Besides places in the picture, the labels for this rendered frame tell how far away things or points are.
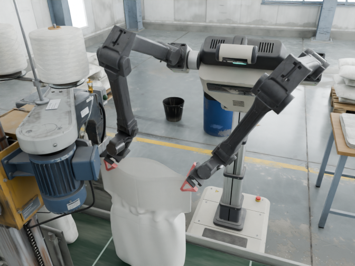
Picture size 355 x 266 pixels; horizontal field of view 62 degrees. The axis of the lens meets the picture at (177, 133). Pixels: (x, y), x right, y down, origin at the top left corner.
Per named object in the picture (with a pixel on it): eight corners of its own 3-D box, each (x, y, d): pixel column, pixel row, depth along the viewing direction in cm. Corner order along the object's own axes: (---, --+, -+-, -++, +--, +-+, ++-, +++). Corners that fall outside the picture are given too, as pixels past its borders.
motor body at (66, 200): (95, 194, 115) (84, 140, 102) (71, 222, 103) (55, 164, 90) (63, 186, 119) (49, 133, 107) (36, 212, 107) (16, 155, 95)
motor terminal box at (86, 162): (103, 169, 111) (98, 143, 105) (99, 187, 102) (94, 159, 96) (80, 170, 110) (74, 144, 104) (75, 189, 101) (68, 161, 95)
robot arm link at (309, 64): (316, 72, 75) (286, 48, 77) (279, 111, 82) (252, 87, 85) (331, 63, 112) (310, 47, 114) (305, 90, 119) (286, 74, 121)
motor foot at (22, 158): (54, 165, 107) (48, 145, 102) (30, 186, 97) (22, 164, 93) (34, 161, 109) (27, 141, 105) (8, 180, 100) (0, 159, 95)
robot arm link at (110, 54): (132, 28, 89) (106, 18, 92) (118, 70, 93) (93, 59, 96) (182, 49, 131) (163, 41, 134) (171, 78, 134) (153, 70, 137)
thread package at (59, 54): (100, 73, 105) (92, 23, 97) (71, 90, 92) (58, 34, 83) (62, 69, 110) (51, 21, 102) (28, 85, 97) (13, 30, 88)
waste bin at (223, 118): (241, 122, 390) (245, 75, 357) (234, 142, 349) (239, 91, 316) (205, 117, 405) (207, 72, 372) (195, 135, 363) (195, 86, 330)
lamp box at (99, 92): (108, 103, 150) (105, 87, 146) (103, 107, 147) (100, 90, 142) (95, 102, 153) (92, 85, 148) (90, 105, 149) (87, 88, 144)
